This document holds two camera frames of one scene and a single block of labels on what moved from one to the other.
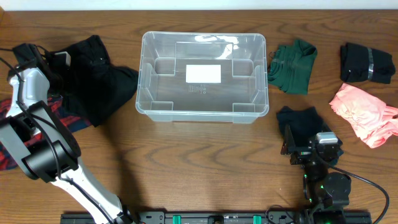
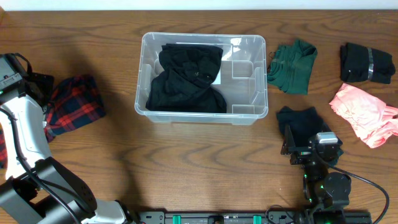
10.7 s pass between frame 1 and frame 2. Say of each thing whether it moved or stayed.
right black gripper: stayed
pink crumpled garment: stayed
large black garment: moved
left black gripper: moved
